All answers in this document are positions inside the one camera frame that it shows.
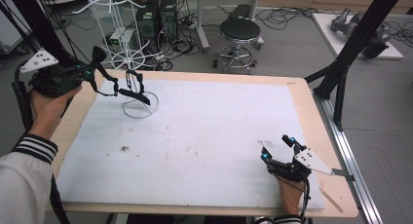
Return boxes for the person's right hand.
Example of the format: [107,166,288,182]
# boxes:
[276,176,307,217]

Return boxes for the white wire rack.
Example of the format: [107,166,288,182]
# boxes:
[71,0,161,120]

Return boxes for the grey metal table leg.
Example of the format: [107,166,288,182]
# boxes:
[247,0,266,50]
[194,0,211,53]

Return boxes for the white device with green display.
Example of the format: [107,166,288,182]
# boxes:
[108,28,134,53]

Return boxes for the black computer tower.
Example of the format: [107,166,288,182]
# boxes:
[159,0,179,43]
[135,0,161,55]

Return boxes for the person's left hand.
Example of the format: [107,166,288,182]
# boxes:
[30,86,83,140]

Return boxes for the person's left striped sleeve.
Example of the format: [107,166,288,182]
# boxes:
[0,132,59,224]

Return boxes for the person's right striped sleeve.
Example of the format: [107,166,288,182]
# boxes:
[254,214,308,224]

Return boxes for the black metal frame strut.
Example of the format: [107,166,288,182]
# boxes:
[304,0,407,132]

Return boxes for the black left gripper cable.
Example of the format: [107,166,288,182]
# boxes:
[11,59,71,224]

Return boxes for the person's striped sleeve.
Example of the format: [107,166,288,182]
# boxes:
[0,132,59,224]
[254,214,308,224]

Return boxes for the black strap garment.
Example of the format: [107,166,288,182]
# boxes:
[88,45,152,106]

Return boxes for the white floor platform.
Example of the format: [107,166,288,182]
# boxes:
[311,12,404,61]

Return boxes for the black frame with cables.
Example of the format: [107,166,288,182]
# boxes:
[0,0,95,76]

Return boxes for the grey robot device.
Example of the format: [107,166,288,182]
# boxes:
[330,8,394,59]

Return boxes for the tangled cables by computers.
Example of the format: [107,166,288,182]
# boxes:
[152,19,203,72]

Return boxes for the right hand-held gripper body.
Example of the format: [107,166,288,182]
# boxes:
[266,142,336,183]

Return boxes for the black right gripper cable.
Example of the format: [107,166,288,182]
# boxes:
[300,171,313,223]

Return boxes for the black flat box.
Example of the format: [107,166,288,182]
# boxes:
[228,3,252,21]

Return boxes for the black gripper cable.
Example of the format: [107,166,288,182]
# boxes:
[300,171,313,223]
[11,59,71,224]

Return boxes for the aluminium rail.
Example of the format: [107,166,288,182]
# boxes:
[313,91,384,224]

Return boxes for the white foam board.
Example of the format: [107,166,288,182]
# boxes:
[55,77,325,212]

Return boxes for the metal clamp bracket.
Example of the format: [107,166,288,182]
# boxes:
[331,168,356,183]

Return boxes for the black round stool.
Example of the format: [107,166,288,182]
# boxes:
[212,18,265,76]

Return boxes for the black floor cables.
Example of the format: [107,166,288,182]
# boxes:
[256,6,320,32]

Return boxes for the thin wooden stick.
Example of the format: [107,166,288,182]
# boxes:
[319,186,344,214]

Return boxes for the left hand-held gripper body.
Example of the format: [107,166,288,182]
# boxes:
[19,48,85,99]

